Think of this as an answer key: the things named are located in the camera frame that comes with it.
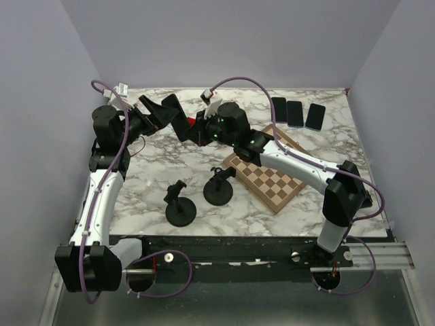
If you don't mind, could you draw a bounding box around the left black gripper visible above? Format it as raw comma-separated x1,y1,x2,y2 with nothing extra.
118,94,179,147

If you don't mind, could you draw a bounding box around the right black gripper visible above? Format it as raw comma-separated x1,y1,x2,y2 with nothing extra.
184,108,237,147

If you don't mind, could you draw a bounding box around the black phone stand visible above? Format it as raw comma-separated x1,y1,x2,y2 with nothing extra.
203,166,236,206
164,180,196,228

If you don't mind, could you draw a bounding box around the purple case phone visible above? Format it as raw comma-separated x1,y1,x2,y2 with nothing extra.
271,97,288,124

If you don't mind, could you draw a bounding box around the blue case phone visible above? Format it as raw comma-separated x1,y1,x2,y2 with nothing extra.
286,101,304,128

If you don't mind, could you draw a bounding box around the black phone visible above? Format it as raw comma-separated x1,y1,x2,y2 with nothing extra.
305,103,326,131

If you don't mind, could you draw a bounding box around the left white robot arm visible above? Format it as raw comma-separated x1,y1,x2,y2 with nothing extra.
55,96,179,292

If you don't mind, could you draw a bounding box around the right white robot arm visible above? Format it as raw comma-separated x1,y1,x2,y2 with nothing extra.
186,103,366,266

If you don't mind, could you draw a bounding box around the right phone holder black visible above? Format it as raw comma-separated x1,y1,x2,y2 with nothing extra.
361,190,373,209

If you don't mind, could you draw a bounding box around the wooden chessboard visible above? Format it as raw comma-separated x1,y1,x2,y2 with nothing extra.
222,123,307,215

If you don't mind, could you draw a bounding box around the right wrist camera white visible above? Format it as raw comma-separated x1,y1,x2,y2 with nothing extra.
201,89,222,120

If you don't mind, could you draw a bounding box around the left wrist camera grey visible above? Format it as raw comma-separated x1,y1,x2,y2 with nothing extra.
103,82,129,109

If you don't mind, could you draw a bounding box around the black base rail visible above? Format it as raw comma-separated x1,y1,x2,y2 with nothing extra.
126,235,353,283

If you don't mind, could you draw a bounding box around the aluminium frame rail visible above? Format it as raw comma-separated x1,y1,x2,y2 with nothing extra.
347,242,415,270

